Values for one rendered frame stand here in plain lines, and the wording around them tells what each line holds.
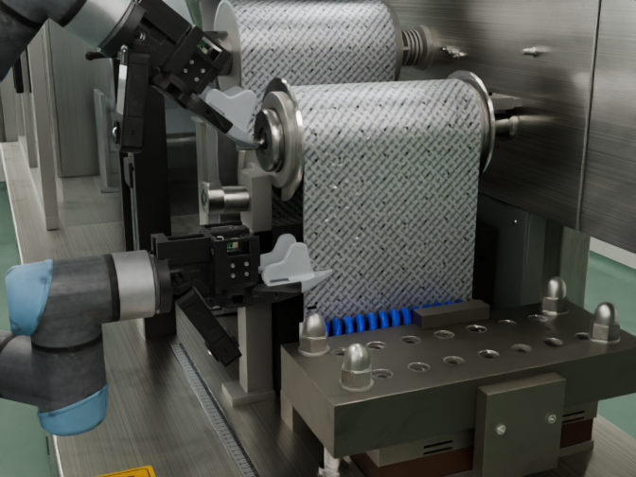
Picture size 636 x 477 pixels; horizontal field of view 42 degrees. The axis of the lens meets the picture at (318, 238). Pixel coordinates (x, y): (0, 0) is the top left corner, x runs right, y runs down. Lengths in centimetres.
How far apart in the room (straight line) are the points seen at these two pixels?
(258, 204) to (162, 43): 23
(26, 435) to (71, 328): 210
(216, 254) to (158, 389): 31
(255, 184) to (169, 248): 16
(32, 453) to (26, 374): 193
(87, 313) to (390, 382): 33
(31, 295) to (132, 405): 30
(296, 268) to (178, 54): 27
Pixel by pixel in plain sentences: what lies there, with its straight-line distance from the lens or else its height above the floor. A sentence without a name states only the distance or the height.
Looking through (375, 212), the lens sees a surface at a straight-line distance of 101.
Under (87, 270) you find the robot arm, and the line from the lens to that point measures 90.
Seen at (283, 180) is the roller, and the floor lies 121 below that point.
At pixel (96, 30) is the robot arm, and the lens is 93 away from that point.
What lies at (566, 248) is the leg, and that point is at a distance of 136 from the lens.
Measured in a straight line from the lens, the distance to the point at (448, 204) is 105.
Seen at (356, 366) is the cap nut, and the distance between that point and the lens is 85.
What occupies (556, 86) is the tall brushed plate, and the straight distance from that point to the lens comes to 107.
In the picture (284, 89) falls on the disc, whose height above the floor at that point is 131.
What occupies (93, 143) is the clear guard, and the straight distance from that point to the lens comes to 195.
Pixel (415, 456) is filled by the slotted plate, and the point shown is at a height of 94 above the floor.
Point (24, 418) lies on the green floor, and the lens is 311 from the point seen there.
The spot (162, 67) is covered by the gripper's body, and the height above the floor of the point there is 134.
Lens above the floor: 142
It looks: 17 degrees down
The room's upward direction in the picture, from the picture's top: straight up
